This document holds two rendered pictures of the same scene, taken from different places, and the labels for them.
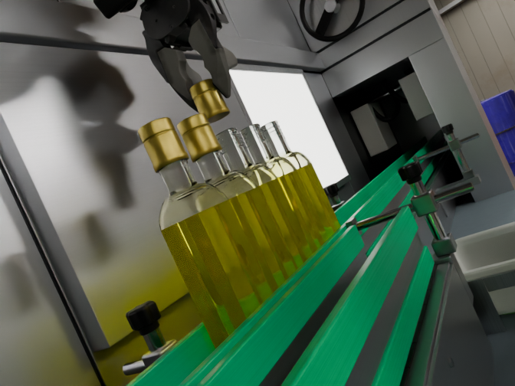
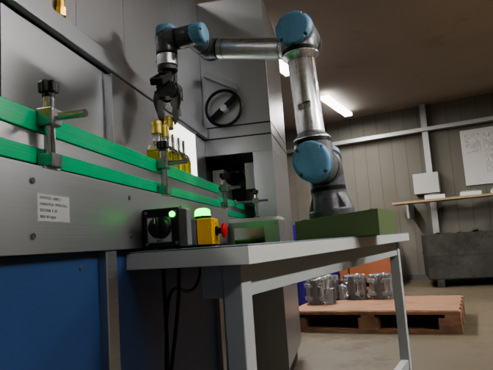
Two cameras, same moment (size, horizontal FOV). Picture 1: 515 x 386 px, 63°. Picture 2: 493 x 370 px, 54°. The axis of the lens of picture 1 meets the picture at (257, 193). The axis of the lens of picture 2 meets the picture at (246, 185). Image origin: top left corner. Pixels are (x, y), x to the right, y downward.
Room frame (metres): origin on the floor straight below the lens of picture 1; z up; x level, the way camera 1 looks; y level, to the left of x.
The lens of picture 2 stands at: (-1.11, 0.31, 0.75)
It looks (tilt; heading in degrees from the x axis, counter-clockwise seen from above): 7 degrees up; 340
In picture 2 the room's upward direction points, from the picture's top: 4 degrees counter-clockwise
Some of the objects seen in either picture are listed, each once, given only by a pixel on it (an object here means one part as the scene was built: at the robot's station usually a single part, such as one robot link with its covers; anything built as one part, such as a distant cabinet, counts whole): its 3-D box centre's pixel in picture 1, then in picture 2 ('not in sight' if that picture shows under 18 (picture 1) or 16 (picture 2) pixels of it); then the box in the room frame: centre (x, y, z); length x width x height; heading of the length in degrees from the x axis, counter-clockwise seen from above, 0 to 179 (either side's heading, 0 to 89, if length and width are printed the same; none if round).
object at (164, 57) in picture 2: not in sight; (166, 62); (0.53, 0.00, 1.41); 0.08 x 0.08 x 0.05
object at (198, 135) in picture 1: (199, 137); (163, 131); (0.46, 0.03, 1.14); 0.04 x 0.04 x 0.04
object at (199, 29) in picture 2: not in sight; (193, 37); (0.48, -0.09, 1.49); 0.11 x 0.11 x 0.08; 49
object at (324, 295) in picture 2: not in sight; (377, 299); (2.54, -2.11, 0.19); 1.38 x 0.96 x 0.39; 42
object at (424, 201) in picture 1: (409, 214); (218, 191); (0.56, -0.17, 0.95); 0.17 x 0.03 x 0.12; 59
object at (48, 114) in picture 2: not in sight; (63, 123); (-0.37, 0.33, 0.94); 0.07 x 0.04 x 0.13; 59
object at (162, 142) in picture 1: (162, 145); (156, 128); (0.41, 0.06, 1.14); 0.04 x 0.04 x 0.04
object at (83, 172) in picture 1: (246, 145); (161, 150); (0.82, -0.02, 1.15); 0.90 x 0.03 x 0.34; 149
